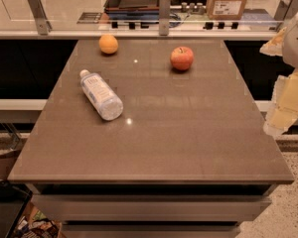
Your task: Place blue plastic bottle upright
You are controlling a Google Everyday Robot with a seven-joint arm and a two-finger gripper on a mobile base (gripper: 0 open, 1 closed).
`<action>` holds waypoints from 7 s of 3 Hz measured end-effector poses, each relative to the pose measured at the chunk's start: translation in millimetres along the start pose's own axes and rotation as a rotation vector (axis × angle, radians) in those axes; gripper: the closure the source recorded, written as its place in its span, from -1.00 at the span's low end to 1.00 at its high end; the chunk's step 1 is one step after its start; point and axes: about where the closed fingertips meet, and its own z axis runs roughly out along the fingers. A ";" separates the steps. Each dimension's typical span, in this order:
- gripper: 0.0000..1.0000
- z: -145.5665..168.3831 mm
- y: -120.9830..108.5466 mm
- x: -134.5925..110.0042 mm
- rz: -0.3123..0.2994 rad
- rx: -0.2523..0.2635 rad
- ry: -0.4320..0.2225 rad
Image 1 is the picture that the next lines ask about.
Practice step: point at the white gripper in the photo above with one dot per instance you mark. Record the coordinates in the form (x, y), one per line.
(297, 42)

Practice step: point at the middle metal bracket post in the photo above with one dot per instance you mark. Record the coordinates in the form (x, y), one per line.
(164, 17)

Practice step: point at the left metal bracket post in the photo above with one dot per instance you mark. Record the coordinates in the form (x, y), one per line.
(41, 20)

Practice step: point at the right metal bracket post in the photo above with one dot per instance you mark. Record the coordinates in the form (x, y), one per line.
(284, 12)

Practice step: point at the orange fruit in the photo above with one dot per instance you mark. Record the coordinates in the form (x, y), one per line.
(108, 44)

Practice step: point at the red apple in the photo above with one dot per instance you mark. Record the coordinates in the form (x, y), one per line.
(181, 58)

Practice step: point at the metal bracket post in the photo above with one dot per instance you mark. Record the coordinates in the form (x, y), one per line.
(164, 17)
(284, 12)
(41, 20)

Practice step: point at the cardboard box with label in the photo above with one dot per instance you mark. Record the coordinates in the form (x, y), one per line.
(225, 9)

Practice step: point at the grey table drawer unit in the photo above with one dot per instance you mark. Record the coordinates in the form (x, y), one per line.
(150, 216)

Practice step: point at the clear blue-label plastic bottle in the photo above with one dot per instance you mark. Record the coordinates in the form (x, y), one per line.
(106, 102)

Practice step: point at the glass barrier panel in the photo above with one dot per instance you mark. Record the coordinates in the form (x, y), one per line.
(138, 17)

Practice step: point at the black bin lower left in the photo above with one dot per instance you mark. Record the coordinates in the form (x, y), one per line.
(13, 200)

